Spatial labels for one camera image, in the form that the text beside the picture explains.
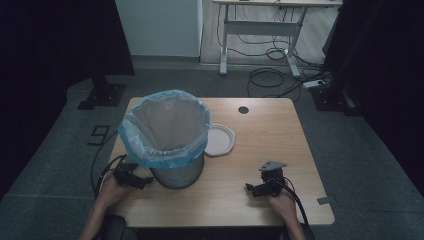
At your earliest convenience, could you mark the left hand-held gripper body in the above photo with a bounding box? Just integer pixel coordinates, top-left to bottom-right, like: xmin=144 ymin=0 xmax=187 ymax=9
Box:
xmin=112 ymin=155 xmax=142 ymax=188

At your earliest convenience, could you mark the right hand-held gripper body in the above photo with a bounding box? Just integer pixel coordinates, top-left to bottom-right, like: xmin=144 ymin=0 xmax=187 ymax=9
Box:
xmin=257 ymin=160 xmax=288 ymax=198

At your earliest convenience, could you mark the person's left hand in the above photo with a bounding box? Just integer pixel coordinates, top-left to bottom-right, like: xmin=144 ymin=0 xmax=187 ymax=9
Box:
xmin=95 ymin=174 xmax=129 ymax=214

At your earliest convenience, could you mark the person's right hand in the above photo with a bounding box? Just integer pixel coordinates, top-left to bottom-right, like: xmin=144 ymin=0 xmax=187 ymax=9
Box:
xmin=267 ymin=188 xmax=298 ymax=228

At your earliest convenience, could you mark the grey mesh trash bin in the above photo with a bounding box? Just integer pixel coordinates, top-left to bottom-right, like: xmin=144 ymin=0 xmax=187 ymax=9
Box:
xmin=149 ymin=152 xmax=205 ymax=190

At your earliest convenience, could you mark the blue plastic bin bag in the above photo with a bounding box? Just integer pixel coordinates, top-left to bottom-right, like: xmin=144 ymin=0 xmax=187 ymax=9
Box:
xmin=116 ymin=88 xmax=212 ymax=170

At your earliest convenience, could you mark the black chair armrest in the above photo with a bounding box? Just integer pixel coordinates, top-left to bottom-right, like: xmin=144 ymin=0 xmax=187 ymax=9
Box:
xmin=99 ymin=214 xmax=128 ymax=240

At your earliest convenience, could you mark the white round lid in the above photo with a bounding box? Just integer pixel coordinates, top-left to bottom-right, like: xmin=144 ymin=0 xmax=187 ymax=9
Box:
xmin=203 ymin=123 xmax=237 ymax=158

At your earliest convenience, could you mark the black stand base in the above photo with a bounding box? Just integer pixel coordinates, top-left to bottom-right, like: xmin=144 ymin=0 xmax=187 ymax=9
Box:
xmin=309 ymin=81 xmax=362 ymax=117
xmin=76 ymin=73 xmax=128 ymax=111

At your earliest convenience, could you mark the white power strip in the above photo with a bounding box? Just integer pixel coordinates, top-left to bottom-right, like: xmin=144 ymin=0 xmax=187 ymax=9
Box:
xmin=301 ymin=78 xmax=327 ymax=90

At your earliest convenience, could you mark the black curtain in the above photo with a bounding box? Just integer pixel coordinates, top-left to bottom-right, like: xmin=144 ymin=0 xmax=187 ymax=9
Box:
xmin=321 ymin=0 xmax=424 ymax=197
xmin=0 ymin=0 xmax=136 ymax=201

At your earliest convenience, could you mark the white cabinet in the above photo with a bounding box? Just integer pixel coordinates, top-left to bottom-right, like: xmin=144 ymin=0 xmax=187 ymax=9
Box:
xmin=114 ymin=0 xmax=204 ymax=59

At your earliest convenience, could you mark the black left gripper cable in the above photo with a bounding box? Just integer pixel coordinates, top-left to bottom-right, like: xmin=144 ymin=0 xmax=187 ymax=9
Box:
xmin=90 ymin=130 xmax=128 ymax=198

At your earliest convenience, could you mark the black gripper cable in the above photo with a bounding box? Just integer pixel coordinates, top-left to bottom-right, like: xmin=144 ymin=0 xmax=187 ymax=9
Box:
xmin=273 ymin=178 xmax=310 ymax=226
xmin=90 ymin=130 xmax=128 ymax=198

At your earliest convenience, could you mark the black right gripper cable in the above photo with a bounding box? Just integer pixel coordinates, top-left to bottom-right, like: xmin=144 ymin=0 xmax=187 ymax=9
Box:
xmin=273 ymin=178 xmax=310 ymax=226

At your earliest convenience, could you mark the black floor cable loop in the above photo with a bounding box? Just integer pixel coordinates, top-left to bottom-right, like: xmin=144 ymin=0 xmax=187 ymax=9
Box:
xmin=246 ymin=67 xmax=286 ymax=98

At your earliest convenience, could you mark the black cable bundle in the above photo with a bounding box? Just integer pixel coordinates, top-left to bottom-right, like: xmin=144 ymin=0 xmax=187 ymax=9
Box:
xmin=216 ymin=3 xmax=331 ymax=100

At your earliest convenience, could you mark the white desk frame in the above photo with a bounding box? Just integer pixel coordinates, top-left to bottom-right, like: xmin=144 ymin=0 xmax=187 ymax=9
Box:
xmin=212 ymin=0 xmax=344 ymax=78

